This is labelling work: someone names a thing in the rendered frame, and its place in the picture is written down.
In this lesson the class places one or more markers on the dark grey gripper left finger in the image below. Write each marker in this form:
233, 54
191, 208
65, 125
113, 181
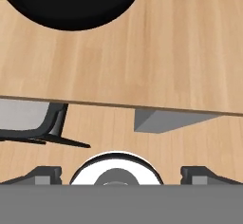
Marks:
44, 176

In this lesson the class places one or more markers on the black round plate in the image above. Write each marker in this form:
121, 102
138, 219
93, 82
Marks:
72, 3

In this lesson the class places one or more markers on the grey chair with black frame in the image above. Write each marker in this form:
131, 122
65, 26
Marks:
28, 120

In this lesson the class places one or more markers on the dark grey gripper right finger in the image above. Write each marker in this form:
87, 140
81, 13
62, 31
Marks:
197, 176

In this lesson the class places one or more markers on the grey table support block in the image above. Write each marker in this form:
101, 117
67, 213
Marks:
164, 121

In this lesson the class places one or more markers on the white and black round object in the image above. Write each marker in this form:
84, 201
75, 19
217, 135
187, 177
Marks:
115, 170

